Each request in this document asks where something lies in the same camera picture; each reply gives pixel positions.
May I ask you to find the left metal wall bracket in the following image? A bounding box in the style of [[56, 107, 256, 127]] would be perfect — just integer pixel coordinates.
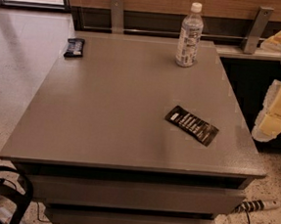
[[110, 0, 124, 34]]

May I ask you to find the black chocolate rxbar wrapper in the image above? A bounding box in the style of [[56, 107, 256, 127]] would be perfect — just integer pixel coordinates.
[[164, 106, 218, 146]]

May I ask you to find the right metal wall bracket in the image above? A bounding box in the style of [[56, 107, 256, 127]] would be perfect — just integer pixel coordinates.
[[241, 6, 273, 55]]

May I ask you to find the grey drawer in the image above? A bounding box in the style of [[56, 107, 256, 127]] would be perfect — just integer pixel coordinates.
[[28, 175, 245, 214], [45, 208, 214, 224]]

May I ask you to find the upper grey drawer front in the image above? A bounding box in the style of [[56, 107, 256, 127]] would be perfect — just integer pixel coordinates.
[[28, 175, 245, 214]]

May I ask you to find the white power strip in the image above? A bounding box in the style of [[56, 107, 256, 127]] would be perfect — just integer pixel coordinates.
[[234, 200, 281, 213]]

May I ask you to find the grey drawer cabinet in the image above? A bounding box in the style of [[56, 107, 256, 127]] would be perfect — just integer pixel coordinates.
[[0, 33, 265, 221]]

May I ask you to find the blue blueberry rxbar wrapper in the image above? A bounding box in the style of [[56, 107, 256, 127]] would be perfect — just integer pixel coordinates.
[[64, 38, 85, 58]]

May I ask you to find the metal wall bracket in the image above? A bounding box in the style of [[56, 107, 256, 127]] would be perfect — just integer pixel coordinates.
[[241, 6, 273, 55], [110, 0, 124, 34]]

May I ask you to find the clear plastic water bottle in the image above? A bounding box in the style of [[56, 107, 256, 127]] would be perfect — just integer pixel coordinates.
[[175, 2, 204, 67]]

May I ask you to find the lower grey drawer front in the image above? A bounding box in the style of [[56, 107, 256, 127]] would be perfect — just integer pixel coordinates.
[[45, 208, 214, 224]]

